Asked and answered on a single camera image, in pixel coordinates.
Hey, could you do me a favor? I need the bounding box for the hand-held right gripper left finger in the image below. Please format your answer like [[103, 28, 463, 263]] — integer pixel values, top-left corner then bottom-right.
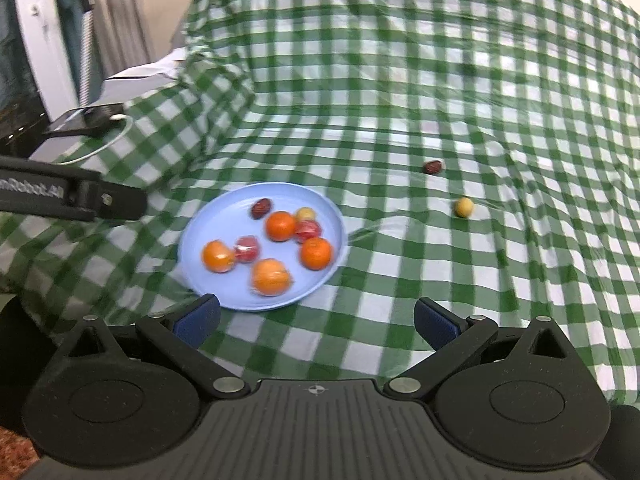
[[47, 294, 252, 402]]

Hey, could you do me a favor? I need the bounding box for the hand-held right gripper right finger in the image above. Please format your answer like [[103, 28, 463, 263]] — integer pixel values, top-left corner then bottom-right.
[[384, 296, 597, 402]]

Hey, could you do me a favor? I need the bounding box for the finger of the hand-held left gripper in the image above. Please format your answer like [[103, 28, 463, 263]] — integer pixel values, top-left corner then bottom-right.
[[92, 180, 149, 222]]

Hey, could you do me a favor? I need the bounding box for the orange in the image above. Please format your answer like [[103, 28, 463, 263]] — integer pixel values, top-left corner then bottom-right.
[[299, 237, 334, 271], [201, 240, 237, 274], [251, 258, 293, 297], [264, 211, 298, 243]]

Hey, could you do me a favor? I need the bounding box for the red tomato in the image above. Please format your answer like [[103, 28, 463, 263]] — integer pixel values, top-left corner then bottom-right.
[[234, 236, 261, 263], [295, 219, 323, 244]]

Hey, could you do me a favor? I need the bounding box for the blue plate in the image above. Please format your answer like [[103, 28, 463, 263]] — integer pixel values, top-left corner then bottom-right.
[[179, 182, 348, 312]]

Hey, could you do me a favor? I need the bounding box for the black appliance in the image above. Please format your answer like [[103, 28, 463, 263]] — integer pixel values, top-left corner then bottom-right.
[[0, 95, 51, 158]]

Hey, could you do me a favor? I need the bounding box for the white box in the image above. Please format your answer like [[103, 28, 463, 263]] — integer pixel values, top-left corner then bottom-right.
[[99, 47, 188, 106]]

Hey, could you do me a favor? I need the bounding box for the white door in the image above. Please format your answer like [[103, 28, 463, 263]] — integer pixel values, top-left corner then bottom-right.
[[12, 0, 83, 123]]

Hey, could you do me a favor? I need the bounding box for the grey curtain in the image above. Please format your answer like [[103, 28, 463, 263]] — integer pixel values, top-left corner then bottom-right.
[[90, 0, 157, 78]]

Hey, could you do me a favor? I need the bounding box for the green checkered tablecloth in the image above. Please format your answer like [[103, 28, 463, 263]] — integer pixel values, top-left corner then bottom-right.
[[0, 0, 640, 411]]

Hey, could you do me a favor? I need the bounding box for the black phone with cable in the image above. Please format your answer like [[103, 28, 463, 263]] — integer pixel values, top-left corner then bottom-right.
[[52, 113, 134, 166]]

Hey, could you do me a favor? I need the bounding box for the grey ribbed hose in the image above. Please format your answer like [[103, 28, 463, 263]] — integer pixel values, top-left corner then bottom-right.
[[79, 10, 97, 108]]

